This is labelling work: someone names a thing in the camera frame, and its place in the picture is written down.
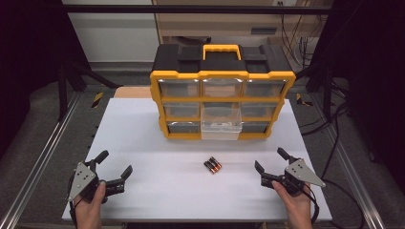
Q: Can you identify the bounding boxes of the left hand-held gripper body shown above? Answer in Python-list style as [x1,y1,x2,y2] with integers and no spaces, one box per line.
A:
[67,159,108,204]

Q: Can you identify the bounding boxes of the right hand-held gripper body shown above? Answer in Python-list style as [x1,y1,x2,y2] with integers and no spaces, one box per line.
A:
[280,157,327,197]

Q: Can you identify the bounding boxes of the black orange battery pack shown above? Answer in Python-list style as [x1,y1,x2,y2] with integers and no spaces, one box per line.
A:
[202,156,224,176]

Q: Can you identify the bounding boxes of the clear plastic drawer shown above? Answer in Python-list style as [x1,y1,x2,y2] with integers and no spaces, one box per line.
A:
[200,106,244,141]

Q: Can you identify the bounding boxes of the yellow black organizer box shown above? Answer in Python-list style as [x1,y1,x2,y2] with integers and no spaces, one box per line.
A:
[149,43,297,141]

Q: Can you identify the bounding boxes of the person's right hand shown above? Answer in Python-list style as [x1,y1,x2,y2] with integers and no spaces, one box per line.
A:
[271,180,313,221]

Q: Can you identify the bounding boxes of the person's left hand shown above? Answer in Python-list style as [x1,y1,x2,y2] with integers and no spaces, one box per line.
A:
[74,181,107,223]

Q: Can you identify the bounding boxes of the black yellow striped tape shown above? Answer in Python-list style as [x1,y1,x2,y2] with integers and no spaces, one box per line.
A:
[91,92,104,109]
[295,93,314,108]

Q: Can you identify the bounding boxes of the wooden board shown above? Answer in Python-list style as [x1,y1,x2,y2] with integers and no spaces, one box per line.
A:
[114,86,153,99]

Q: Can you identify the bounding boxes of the black metal stand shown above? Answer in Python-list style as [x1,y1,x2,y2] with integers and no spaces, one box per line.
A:
[295,61,343,120]
[56,61,123,122]

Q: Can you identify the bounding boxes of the set of transparent organizer bins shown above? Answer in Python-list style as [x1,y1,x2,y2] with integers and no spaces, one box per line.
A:
[158,78,287,135]

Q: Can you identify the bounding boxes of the black curtain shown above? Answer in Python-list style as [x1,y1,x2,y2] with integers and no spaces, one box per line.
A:
[313,0,405,195]
[0,0,92,160]

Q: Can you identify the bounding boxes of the wooden cabinet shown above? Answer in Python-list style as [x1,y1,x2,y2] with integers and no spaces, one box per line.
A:
[152,0,333,46]

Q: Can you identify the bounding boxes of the black metal crossbar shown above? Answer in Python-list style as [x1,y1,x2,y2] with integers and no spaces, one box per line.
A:
[61,4,335,14]

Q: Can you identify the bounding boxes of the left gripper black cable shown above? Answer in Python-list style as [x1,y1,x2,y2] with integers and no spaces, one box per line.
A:
[68,177,79,229]

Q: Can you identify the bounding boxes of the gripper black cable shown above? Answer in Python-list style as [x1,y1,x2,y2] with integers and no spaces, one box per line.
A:
[302,183,321,225]
[68,177,79,229]

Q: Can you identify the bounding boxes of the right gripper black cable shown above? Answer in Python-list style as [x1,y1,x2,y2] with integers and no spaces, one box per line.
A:
[302,183,321,225]

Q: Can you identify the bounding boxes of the black floor cable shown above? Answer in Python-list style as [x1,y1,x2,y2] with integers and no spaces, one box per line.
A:
[320,178,367,229]
[300,100,351,179]

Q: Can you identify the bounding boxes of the aluminium frame rail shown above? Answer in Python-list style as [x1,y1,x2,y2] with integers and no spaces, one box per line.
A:
[0,92,82,229]
[313,92,387,229]

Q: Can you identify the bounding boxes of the bundle of black cables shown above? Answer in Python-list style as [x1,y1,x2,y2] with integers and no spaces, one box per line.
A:
[279,12,323,66]

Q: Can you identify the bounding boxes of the grey cabinet handle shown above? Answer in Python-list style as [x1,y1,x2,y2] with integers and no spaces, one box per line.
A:
[250,27,278,35]

